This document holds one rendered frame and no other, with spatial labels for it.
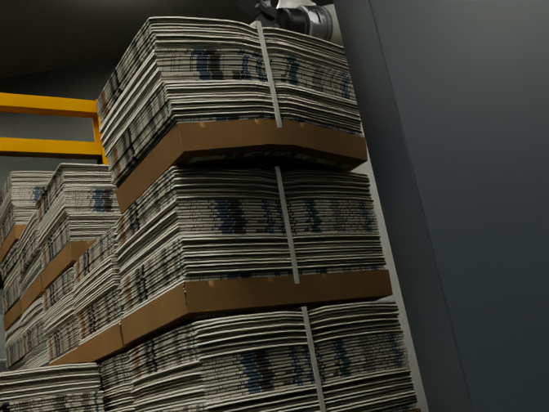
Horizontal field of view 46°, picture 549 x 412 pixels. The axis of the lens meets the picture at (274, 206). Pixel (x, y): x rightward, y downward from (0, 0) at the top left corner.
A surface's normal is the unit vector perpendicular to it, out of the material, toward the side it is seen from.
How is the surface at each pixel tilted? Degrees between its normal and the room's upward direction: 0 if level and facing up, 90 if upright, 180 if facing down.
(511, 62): 90
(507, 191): 90
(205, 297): 92
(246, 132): 91
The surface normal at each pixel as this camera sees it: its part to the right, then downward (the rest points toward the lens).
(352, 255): 0.51, -0.33
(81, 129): -0.04, -0.28
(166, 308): -0.85, 0.04
